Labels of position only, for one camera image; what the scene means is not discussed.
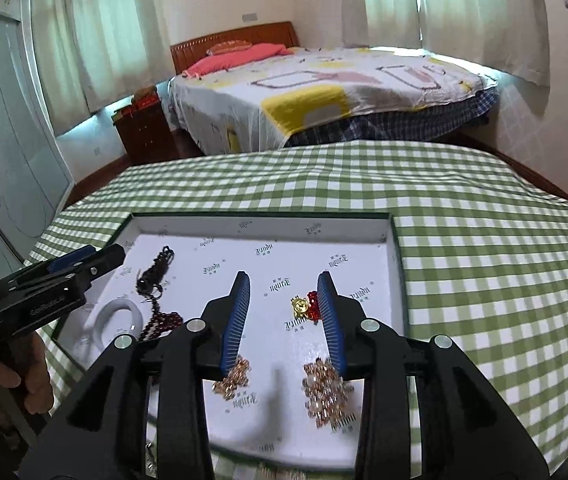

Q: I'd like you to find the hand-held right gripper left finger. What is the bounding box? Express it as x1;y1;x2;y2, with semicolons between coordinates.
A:
16;270;252;480

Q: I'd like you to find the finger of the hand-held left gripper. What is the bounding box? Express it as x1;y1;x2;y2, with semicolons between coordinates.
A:
66;243;126;287
0;246;96;288

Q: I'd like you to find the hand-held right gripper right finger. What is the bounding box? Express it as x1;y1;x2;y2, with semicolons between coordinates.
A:
316;270;549;480

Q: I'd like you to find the gold charm with red knot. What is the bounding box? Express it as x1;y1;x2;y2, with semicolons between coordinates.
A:
286;290;321;322

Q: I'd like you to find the black bead necklace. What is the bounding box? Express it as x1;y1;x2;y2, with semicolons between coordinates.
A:
135;245;175;297

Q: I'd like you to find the white jade bangle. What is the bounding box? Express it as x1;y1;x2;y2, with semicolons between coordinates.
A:
94;299;143;343

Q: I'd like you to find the pink and gold brooch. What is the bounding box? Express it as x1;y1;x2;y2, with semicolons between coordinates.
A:
213;357;253;397

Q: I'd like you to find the dark red bead bracelet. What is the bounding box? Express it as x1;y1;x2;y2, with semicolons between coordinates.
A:
138;294;185;343

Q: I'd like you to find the dark green shallow box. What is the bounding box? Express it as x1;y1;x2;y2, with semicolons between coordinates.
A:
51;212;411;467

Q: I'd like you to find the person's left hand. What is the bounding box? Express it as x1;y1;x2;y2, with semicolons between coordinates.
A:
0;332;56;417

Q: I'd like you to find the glass door wardrobe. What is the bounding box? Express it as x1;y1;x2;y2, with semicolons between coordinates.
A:
0;7;75;272

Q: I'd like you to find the wooden nightstand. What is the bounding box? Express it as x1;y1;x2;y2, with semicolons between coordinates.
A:
112;104;175;165

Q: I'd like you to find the green checked tablecloth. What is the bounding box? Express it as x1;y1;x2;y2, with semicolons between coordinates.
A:
28;140;568;480

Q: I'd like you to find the red box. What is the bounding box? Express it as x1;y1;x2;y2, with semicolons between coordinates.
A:
131;87;160;112

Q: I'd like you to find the white curtain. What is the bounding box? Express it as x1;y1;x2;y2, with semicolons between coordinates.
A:
29;0;173;137
341;0;423;49
413;0;550;84

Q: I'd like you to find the pink pillow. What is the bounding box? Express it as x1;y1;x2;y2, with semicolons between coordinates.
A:
184;42;295;79

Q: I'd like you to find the patterned bedsheet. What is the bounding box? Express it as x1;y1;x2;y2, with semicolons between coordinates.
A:
169;46;495;155

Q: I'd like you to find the brown cushion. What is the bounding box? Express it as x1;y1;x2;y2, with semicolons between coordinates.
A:
206;39;254;56

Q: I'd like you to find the wooden bed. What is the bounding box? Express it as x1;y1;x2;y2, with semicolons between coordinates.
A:
166;21;497;157

